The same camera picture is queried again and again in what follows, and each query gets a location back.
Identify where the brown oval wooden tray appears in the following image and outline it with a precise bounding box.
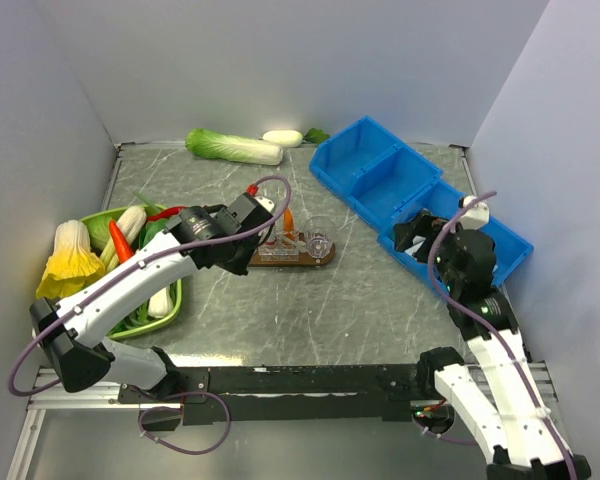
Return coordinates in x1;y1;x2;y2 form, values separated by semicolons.
249;244;336;268

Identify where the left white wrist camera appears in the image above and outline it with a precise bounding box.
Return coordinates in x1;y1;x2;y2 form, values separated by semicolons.
246;184;276;214

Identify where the white radish with leaves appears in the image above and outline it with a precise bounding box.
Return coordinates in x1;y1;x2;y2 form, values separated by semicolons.
262;128;330;148

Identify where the white corn cob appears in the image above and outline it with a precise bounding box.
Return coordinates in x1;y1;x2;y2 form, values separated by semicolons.
100;205;147;272

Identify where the yellow white cabbage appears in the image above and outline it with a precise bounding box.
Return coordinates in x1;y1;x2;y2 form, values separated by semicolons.
35;220;105;299

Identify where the blue compartment bin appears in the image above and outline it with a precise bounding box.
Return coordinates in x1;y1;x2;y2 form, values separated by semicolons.
308;115;536;299

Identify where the green napa cabbage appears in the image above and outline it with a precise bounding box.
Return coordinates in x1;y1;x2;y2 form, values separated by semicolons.
185;128;284;166

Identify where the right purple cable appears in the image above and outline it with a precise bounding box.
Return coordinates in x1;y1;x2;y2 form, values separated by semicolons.
414;189;581;480

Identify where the orange toothpaste tube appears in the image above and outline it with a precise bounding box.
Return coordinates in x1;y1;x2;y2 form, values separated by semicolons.
283;208;295;233

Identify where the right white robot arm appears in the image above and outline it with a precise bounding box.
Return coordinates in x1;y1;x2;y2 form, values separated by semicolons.
392;210;592;479

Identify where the orange carrot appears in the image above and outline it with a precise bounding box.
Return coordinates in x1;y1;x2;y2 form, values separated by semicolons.
109;220;134;263

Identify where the black base frame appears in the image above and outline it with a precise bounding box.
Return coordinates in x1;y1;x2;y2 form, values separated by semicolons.
118;364;441;426

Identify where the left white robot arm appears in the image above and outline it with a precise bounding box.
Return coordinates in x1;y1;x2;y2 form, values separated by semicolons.
30;193;274;402

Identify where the red chili pepper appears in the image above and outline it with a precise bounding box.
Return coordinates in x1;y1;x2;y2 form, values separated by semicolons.
147;206;185;222

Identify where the clear acrylic toothbrush holder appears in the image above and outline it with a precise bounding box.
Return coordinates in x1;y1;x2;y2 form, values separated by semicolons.
254;233;300;265

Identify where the green plastic basket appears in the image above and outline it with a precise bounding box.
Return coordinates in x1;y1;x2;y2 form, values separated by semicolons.
81;204;182;340

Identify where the large white toothpaste tube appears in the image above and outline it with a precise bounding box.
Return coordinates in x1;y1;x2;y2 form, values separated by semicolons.
404;237;425;257

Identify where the bok choy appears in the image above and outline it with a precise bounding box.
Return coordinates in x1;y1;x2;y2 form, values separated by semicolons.
138;218;168;250

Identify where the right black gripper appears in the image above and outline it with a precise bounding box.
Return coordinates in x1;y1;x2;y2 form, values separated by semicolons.
393;208;459;290

